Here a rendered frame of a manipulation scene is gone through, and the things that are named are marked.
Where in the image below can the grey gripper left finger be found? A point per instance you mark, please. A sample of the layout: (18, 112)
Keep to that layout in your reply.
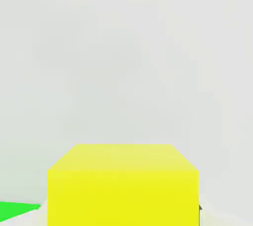
(39, 218)

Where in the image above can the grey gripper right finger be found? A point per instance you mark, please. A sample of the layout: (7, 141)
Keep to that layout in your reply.
(205, 217)

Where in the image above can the small yellow cube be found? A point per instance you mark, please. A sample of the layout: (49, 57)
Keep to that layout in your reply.
(122, 190)

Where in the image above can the small green cube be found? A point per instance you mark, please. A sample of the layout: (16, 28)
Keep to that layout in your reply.
(13, 209)

